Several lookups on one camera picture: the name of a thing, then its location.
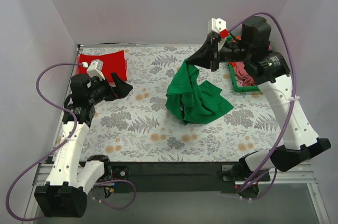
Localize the green t shirt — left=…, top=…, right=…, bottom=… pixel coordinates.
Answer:
left=165, top=61, right=233, bottom=124

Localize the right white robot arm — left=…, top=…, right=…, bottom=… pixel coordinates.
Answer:
left=187, top=13, right=331, bottom=181

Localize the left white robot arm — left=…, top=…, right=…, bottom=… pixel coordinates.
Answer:
left=34, top=73, right=133, bottom=218

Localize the folded red t shirt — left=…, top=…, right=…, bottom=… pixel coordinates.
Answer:
left=76, top=50, right=128, bottom=82

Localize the pink t shirt in basket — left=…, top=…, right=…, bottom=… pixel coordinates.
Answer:
left=230, top=62, right=256, bottom=87

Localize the green plastic basket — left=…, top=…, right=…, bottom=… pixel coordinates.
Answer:
left=228, top=62, right=259, bottom=92

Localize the floral table cloth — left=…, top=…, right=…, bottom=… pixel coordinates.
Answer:
left=80, top=46, right=280, bottom=162

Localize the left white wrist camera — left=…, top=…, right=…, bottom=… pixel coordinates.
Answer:
left=82, top=59, right=105, bottom=80

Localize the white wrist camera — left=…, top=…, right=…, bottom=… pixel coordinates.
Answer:
left=82, top=59, right=105, bottom=80
left=208, top=18, right=229, bottom=39

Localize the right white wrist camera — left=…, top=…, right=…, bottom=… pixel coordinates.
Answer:
left=208, top=18, right=229, bottom=39

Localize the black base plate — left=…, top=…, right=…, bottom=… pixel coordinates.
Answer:
left=108, top=162, right=252, bottom=194

